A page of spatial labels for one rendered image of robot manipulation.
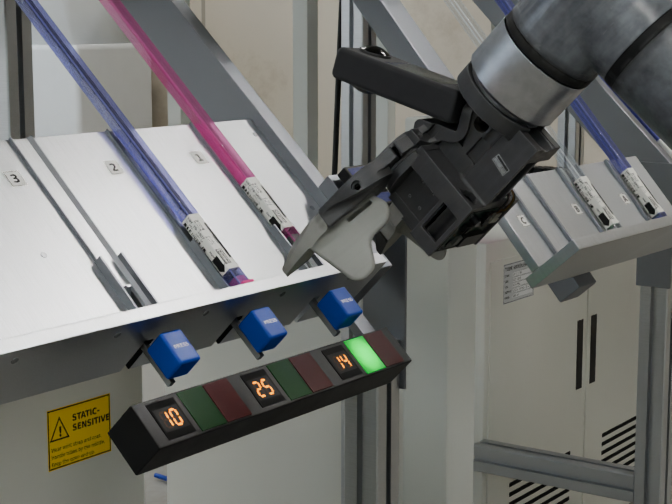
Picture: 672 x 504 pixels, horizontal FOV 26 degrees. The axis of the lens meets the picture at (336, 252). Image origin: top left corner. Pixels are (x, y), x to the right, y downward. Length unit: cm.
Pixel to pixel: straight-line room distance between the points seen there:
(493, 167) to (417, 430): 66
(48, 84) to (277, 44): 84
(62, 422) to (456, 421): 44
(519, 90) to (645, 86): 9
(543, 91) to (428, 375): 68
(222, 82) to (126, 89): 360
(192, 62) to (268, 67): 368
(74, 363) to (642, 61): 46
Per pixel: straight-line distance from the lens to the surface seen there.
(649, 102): 98
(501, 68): 101
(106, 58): 491
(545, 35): 99
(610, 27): 98
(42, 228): 114
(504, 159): 103
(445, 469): 165
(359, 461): 144
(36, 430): 149
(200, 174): 130
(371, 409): 141
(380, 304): 143
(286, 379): 119
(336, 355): 125
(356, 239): 107
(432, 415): 164
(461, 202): 103
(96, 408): 154
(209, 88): 146
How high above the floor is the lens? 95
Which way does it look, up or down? 9 degrees down
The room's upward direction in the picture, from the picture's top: straight up
